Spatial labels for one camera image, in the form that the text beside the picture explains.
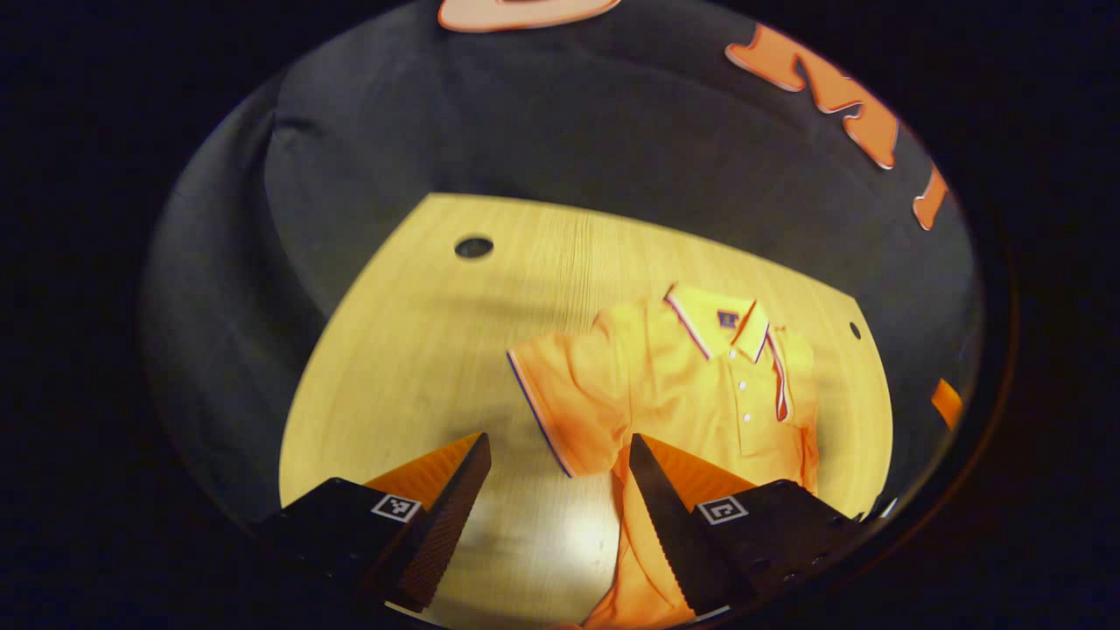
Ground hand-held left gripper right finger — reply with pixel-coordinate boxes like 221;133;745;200
628;432;876;616

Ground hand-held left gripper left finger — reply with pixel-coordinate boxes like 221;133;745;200
254;431;493;613

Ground orange T-shirt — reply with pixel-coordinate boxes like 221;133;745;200
506;282;821;630

